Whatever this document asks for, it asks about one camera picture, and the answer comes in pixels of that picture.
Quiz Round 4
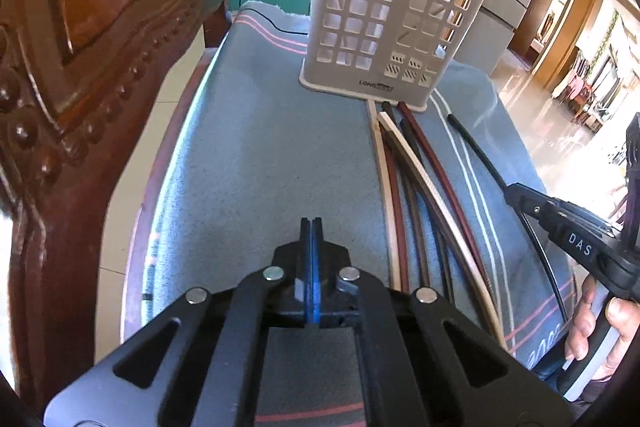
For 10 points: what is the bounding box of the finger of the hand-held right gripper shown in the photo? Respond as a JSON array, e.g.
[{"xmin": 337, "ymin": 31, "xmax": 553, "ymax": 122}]
[
  {"xmin": 620, "ymin": 111, "xmax": 640, "ymax": 238},
  {"xmin": 502, "ymin": 182, "xmax": 624, "ymax": 274}
]

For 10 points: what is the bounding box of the beige plastic chopstick holder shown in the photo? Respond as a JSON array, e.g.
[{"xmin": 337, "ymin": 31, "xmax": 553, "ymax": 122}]
[{"xmin": 298, "ymin": 0, "xmax": 495, "ymax": 112}]

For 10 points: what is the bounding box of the person's right hand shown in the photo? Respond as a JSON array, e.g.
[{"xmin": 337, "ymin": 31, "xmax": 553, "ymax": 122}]
[{"xmin": 564, "ymin": 277, "xmax": 640, "ymax": 382}]

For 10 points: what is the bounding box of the blue striped towel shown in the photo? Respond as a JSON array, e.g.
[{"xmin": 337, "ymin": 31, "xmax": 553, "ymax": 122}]
[{"xmin": 120, "ymin": 0, "xmax": 576, "ymax": 427}]

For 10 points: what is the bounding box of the row of dining chairs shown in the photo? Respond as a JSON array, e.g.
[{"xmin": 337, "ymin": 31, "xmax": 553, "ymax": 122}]
[{"xmin": 555, "ymin": 49, "xmax": 640, "ymax": 134}]

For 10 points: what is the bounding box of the brown wooden door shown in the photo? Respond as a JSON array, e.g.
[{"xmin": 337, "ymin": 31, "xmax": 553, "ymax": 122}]
[{"xmin": 510, "ymin": 0, "xmax": 578, "ymax": 68}]

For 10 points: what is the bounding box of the green hanging vine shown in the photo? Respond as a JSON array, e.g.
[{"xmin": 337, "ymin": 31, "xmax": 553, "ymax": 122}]
[{"xmin": 595, "ymin": 9, "xmax": 624, "ymax": 64}]

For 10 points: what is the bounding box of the thin black chopstick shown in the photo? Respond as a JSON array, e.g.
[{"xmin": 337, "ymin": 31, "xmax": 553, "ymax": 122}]
[{"xmin": 446, "ymin": 113, "xmax": 570, "ymax": 324}]

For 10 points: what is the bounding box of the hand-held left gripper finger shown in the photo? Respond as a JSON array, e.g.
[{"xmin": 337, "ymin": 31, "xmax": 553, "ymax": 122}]
[
  {"xmin": 44, "ymin": 218, "xmax": 313, "ymax": 427},
  {"xmin": 311, "ymin": 218, "xmax": 573, "ymax": 427}
]

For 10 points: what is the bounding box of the wooden door frame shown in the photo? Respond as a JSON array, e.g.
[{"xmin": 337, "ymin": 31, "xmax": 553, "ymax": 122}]
[{"xmin": 532, "ymin": 0, "xmax": 608, "ymax": 90}]

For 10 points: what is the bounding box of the bunch of mixed chopsticks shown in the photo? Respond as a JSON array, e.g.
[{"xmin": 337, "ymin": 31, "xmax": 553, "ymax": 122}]
[{"xmin": 367, "ymin": 99, "xmax": 508, "ymax": 353}]

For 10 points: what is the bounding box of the carved wooden chair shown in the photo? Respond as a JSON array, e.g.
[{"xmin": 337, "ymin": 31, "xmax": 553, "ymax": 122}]
[{"xmin": 0, "ymin": 0, "xmax": 236, "ymax": 427}]

